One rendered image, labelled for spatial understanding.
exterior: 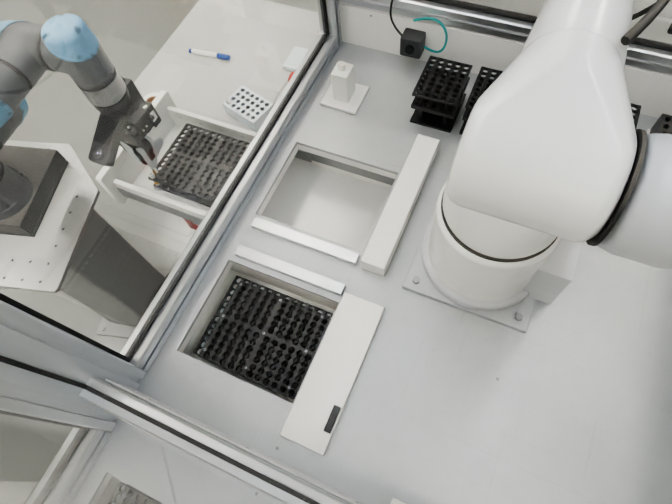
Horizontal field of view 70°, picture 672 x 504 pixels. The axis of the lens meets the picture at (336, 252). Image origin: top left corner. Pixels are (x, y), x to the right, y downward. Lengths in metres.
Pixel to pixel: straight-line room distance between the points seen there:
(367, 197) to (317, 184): 0.13
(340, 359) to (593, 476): 0.43
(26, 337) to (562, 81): 0.64
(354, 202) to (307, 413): 0.52
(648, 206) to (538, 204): 0.07
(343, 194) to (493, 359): 0.52
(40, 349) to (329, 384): 0.44
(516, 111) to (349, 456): 0.62
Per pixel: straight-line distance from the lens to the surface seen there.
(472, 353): 0.89
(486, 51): 1.20
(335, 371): 0.86
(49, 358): 0.76
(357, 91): 1.18
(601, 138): 0.41
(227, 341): 0.97
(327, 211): 1.13
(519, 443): 0.88
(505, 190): 0.40
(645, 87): 1.21
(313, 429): 0.85
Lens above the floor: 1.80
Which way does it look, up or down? 64 degrees down
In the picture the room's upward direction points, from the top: 11 degrees counter-clockwise
